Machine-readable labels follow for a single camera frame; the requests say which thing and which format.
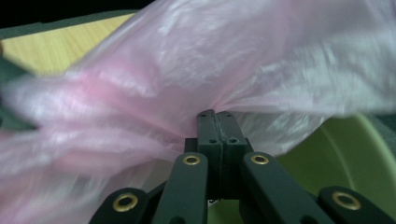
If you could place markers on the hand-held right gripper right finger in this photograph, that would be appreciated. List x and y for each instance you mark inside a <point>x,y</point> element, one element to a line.
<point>232,137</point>

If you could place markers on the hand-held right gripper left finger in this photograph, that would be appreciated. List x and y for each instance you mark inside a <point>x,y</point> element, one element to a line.
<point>210,130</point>

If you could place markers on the pink plastic bag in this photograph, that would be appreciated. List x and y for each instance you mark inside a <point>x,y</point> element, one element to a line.
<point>186,71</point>

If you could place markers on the green plastic bin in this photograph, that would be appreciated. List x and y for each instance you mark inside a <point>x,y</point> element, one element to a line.
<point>342,161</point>

